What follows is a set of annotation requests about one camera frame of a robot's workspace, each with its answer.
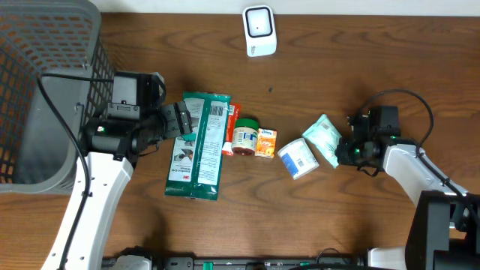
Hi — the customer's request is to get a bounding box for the light green tissue packet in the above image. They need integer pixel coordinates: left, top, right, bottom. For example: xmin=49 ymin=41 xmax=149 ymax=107
xmin=302 ymin=114 xmax=341 ymax=169

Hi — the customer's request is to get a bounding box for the tall green white packet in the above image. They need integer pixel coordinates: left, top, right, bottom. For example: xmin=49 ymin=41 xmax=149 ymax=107
xmin=164 ymin=91 xmax=231 ymax=201

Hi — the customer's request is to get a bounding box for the white tub container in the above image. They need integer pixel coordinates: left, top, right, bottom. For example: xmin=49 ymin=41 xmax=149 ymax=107
xmin=278 ymin=138 xmax=319 ymax=180

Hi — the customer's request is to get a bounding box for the red stick sachet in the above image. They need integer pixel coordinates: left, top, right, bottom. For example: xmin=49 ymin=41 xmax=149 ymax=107
xmin=222 ymin=103 xmax=242 ymax=156

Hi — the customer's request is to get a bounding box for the green lid jar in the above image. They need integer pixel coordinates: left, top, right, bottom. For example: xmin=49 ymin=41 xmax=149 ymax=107
xmin=232 ymin=118 xmax=259 ymax=156

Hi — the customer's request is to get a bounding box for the orange snack packet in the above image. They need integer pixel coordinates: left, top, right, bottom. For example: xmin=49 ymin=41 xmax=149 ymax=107
xmin=255 ymin=128 xmax=277 ymax=158

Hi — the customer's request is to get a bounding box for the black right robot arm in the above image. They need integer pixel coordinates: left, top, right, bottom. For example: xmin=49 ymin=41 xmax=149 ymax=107
xmin=335 ymin=136 xmax=479 ymax=270

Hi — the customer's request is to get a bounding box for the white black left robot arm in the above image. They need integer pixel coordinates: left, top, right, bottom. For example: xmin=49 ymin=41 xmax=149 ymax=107
xmin=43 ymin=101 xmax=192 ymax=269

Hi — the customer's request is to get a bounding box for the white barcode scanner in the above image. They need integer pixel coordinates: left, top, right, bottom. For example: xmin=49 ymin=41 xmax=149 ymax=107
xmin=242 ymin=4 xmax=278 ymax=58

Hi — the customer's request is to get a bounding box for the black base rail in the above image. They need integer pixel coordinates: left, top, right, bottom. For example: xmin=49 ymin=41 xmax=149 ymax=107
xmin=152 ymin=256 xmax=365 ymax=270

